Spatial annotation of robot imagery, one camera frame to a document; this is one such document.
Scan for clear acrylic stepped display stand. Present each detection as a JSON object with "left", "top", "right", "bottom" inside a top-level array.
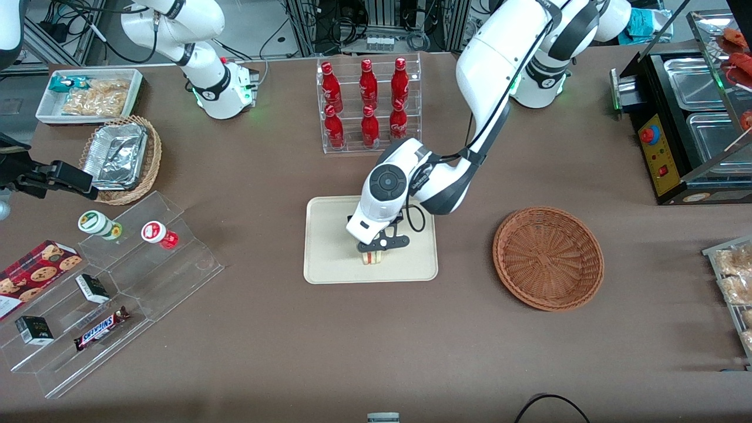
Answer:
[{"left": 0, "top": 191, "right": 225, "bottom": 399}]

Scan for red white lidded cup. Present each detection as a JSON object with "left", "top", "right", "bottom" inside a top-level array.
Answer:
[{"left": 141, "top": 221, "right": 179, "bottom": 250}]

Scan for grey metal wire food tray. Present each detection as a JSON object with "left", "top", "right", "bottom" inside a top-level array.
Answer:
[{"left": 702, "top": 235, "right": 752, "bottom": 366}]

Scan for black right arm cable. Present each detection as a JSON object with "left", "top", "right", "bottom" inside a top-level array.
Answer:
[{"left": 53, "top": 0, "right": 194, "bottom": 65}]

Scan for beige plastic tray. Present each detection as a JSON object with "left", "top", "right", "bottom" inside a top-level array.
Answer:
[{"left": 303, "top": 196, "right": 439, "bottom": 285}]

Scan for teal snack packet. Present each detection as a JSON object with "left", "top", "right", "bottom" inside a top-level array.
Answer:
[{"left": 49, "top": 75, "right": 89, "bottom": 93}]

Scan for aluminium equipment frame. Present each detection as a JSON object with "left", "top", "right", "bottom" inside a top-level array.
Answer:
[{"left": 285, "top": 0, "right": 471, "bottom": 56}]

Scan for black yellow food warmer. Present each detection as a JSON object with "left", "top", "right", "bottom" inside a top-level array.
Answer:
[{"left": 610, "top": 9, "right": 752, "bottom": 206}]

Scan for red cookie box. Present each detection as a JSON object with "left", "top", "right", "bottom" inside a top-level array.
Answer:
[{"left": 0, "top": 240, "right": 83, "bottom": 321}]

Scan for Snickers chocolate bar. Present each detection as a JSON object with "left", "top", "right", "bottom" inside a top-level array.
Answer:
[{"left": 73, "top": 307, "right": 131, "bottom": 351}]

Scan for black floor cable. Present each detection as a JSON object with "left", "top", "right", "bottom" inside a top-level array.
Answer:
[{"left": 516, "top": 394, "right": 591, "bottom": 423}]

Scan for red cola bottle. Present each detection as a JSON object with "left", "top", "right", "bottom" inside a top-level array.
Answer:
[
  {"left": 391, "top": 57, "right": 409, "bottom": 109},
  {"left": 361, "top": 106, "right": 380, "bottom": 147},
  {"left": 321, "top": 62, "right": 344, "bottom": 112},
  {"left": 389, "top": 100, "right": 408, "bottom": 140},
  {"left": 324, "top": 106, "right": 346, "bottom": 149},
  {"left": 359, "top": 59, "right": 378, "bottom": 109}
]

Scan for oval light wicker basket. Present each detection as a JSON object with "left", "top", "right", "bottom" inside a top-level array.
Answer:
[{"left": 79, "top": 116, "right": 162, "bottom": 206}]

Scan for clear bag of chips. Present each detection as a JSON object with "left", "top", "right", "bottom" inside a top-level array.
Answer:
[{"left": 62, "top": 79, "right": 130, "bottom": 116}]

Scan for clear acrylic bottle rack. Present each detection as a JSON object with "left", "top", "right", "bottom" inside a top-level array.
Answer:
[{"left": 317, "top": 53, "right": 422, "bottom": 155}]

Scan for white rectangular snack bin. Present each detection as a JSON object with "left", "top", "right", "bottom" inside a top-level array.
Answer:
[{"left": 35, "top": 69, "right": 144, "bottom": 126}]

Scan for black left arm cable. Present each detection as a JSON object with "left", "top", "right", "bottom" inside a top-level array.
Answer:
[{"left": 404, "top": 0, "right": 565, "bottom": 233}]

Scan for beige fried food piece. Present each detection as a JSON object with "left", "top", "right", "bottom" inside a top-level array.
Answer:
[
  {"left": 714, "top": 244, "right": 752, "bottom": 277},
  {"left": 720, "top": 276, "right": 752, "bottom": 305}
]

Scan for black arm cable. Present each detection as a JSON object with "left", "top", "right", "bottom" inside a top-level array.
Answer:
[
  {"left": 404, "top": 0, "right": 565, "bottom": 233},
  {"left": 53, "top": 0, "right": 194, "bottom": 65}
]

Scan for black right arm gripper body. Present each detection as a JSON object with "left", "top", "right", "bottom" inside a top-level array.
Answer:
[{"left": 0, "top": 134, "right": 55, "bottom": 197}]

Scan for aluminium foil container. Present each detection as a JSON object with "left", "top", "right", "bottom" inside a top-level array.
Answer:
[{"left": 82, "top": 122, "right": 148, "bottom": 190}]

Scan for teal plastic bag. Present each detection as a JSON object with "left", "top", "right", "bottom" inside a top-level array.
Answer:
[{"left": 626, "top": 7, "right": 673, "bottom": 45}]

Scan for round brown wicker basket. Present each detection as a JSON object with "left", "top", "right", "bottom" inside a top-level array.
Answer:
[{"left": 492, "top": 206, "right": 605, "bottom": 312}]

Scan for green white lidded cup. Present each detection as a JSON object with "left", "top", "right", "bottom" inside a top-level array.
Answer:
[{"left": 78, "top": 210, "right": 123, "bottom": 240}]

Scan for steel food pan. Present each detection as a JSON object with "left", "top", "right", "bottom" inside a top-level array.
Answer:
[
  {"left": 686, "top": 112, "right": 752, "bottom": 177},
  {"left": 663, "top": 57, "right": 732, "bottom": 112}
]

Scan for small black box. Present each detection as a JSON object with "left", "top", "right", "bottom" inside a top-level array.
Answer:
[
  {"left": 15, "top": 316, "right": 55, "bottom": 345},
  {"left": 75, "top": 274, "right": 110, "bottom": 304}
]

